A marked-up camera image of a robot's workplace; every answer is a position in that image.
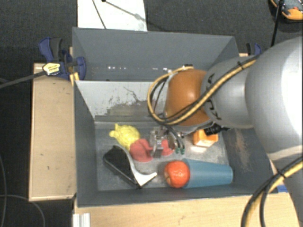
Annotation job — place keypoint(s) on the yellow toy animal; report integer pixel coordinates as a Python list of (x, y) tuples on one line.
[(126, 135)]

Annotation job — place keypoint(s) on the blue cup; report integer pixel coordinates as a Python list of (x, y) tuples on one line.
[(210, 175)]

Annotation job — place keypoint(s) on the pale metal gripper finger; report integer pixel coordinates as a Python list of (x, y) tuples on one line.
[(159, 150), (153, 139)]

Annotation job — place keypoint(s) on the grey metal bin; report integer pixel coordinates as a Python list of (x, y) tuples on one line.
[(113, 53)]

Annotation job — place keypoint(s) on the orange and white box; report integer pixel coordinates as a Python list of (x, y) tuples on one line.
[(201, 139)]

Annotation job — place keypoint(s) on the pale wood board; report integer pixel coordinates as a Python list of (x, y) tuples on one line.
[(52, 138)]

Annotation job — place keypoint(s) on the black and white curved object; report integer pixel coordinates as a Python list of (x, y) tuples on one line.
[(118, 161)]

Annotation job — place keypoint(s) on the red toy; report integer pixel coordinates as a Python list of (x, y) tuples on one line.
[(139, 151)]

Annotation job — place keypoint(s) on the black cylinder on white bracket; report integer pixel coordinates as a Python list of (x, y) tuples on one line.
[(213, 130)]

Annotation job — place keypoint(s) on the orange fruit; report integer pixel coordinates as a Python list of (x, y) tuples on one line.
[(177, 174)]

